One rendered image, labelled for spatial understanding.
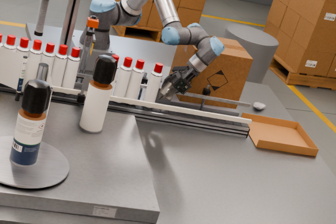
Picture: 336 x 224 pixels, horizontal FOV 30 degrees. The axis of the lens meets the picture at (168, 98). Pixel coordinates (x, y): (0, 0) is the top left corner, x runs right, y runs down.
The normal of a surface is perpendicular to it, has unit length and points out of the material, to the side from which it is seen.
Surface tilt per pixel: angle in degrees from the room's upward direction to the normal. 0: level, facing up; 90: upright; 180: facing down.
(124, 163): 0
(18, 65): 90
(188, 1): 90
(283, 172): 0
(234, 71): 90
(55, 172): 0
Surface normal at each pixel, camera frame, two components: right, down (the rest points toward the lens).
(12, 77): -0.30, 0.31
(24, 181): 0.26, -0.88
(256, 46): 0.00, 0.47
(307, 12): -0.90, -0.08
